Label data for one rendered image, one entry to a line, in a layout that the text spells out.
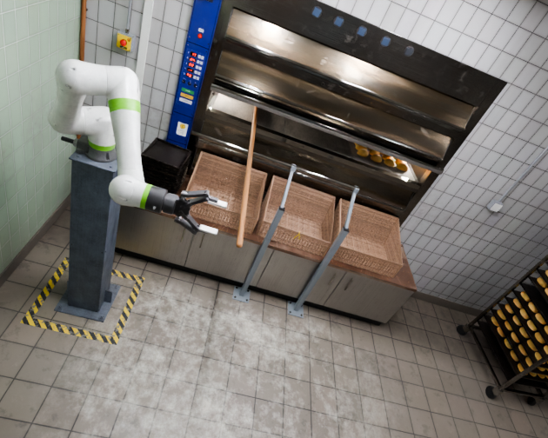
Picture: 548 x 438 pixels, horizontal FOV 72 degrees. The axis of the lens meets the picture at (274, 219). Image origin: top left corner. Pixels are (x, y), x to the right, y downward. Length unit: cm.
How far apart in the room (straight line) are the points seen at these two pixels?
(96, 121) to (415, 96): 205
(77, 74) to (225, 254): 177
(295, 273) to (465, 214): 156
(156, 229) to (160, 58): 119
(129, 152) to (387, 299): 242
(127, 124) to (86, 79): 20
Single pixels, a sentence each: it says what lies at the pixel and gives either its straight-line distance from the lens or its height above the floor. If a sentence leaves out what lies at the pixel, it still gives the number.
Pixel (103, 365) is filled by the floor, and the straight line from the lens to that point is 270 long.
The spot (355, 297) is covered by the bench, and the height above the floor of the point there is 30.
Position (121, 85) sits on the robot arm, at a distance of 160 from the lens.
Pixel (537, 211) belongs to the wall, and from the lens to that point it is 385.
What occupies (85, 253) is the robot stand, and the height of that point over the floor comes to 56.
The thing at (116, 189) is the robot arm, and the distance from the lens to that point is 140.
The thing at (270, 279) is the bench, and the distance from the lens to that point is 307.
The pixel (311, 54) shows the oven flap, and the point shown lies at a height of 180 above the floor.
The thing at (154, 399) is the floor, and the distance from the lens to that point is 262.
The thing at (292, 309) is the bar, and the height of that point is 1.
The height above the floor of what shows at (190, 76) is 138.
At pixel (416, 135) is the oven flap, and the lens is 306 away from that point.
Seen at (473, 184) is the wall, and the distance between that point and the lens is 343.
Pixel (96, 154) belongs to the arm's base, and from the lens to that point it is 206.
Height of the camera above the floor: 238
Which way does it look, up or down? 36 degrees down
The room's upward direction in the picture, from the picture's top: 25 degrees clockwise
